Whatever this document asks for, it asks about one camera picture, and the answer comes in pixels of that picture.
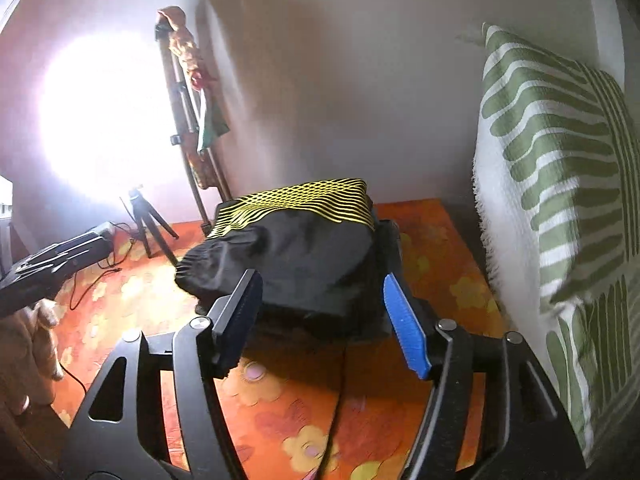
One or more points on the colourful cloth on stand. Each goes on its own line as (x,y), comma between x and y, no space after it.
(192,75)

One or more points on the person's left hand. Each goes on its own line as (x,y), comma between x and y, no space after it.
(42,340)

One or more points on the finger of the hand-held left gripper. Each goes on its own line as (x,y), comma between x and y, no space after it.
(75,252)

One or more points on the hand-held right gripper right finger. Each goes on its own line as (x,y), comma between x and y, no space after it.
(406,332)

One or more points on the black garment with yellow lines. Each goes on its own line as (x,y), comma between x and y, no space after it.
(300,197)

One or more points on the stack of folded dark clothes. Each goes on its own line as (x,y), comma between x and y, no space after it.
(380,280)

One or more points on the small black tripod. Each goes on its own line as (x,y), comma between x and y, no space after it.
(147,225)

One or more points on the tall metal stand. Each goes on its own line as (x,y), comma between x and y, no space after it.
(187,160)

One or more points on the bright lamp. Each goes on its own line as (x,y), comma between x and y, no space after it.
(102,105)

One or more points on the black pants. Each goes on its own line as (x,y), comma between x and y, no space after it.
(305,265)

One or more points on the green striped white pillow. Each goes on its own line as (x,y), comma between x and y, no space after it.
(555,200)

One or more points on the orange floral bedsheet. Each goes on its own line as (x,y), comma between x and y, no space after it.
(440,280)

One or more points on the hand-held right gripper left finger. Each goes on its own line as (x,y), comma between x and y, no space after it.
(245,322)

